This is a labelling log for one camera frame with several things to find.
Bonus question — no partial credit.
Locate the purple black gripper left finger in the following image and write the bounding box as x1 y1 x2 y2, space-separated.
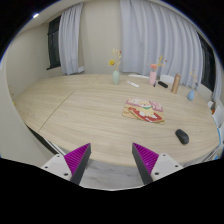
41 142 92 186

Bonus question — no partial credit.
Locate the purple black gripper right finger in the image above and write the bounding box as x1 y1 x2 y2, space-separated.
131 142 184 185

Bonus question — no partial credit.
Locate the black computer mouse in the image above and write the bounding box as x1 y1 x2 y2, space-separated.
175 129 189 145

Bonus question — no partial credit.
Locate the colourful cartoon mouse pad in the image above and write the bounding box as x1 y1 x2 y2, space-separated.
122 97 165 123

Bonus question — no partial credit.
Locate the white remote control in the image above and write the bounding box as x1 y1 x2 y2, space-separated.
127 81 139 88

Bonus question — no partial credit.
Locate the black remote control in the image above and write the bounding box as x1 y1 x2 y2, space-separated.
158 81 168 88

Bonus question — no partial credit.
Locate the blue vase with flowers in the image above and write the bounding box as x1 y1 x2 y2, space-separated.
187 70 197 101

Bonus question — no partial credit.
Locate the pink vase with flowers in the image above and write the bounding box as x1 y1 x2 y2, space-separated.
149 55 166 86

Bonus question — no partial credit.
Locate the white chair at right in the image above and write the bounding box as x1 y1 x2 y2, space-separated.
212 98 224 127

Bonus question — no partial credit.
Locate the green vase with flowers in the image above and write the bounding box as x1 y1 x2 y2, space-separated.
108 49 122 85

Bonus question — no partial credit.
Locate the brown tall bottle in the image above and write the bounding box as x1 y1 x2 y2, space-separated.
171 73 181 94

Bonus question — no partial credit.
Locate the right dark window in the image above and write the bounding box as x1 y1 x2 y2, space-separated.
198 35 216 91

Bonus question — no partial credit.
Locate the dark window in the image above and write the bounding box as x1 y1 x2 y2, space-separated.
198 35 216 91
47 16 61 69

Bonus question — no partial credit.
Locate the right white curtain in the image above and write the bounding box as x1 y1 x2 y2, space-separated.
120 0 203 86

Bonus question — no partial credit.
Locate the white curtain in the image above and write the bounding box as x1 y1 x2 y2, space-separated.
58 3 83 75
120 0 203 86

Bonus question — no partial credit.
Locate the left white curtain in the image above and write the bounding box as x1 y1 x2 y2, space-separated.
58 3 83 75

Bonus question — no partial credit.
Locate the left dark window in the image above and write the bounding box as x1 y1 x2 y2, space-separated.
47 16 61 69

